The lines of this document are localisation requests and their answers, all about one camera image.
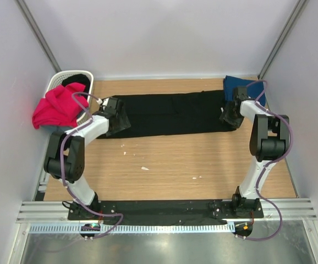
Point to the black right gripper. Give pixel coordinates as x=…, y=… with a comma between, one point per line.
x=225, y=116

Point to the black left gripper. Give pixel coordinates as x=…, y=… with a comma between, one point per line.
x=124, y=124

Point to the black t-shirt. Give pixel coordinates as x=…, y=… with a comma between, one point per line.
x=173, y=114

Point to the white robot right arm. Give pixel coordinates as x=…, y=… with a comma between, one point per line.
x=269, y=143

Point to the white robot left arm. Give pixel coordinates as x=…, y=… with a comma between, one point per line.
x=65, y=155

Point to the black garment in basket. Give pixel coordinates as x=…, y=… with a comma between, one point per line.
x=78, y=78

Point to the pink t-shirt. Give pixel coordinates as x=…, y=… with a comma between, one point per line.
x=58, y=107

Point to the white laundry basket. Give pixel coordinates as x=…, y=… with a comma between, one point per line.
x=57, y=79

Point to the grey-blue garment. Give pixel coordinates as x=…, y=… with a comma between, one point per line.
x=54, y=128

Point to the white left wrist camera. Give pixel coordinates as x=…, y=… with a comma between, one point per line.
x=102, y=102

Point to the right aluminium corner post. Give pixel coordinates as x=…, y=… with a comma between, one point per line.
x=285, y=32

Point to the aluminium corner post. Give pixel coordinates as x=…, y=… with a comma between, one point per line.
x=32, y=23
x=285, y=32

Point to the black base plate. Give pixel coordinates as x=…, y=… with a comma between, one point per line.
x=167, y=212

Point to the white slotted cable duct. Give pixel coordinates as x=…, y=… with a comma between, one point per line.
x=83, y=228

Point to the aluminium frame rail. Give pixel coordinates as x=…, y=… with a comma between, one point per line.
x=42, y=212

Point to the left aluminium corner post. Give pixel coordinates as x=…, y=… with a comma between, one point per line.
x=32, y=23

